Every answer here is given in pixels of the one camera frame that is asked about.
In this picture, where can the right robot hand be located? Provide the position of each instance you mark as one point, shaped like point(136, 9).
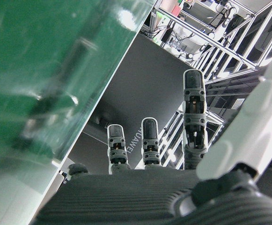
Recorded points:
point(126, 199)

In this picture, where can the dark Huawei display screen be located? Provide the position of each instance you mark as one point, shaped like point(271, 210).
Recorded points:
point(145, 82)

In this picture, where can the green belt conveyor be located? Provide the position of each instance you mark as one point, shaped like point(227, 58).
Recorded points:
point(32, 70)

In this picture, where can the aluminium frame rack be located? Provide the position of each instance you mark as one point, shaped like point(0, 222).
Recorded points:
point(231, 54)

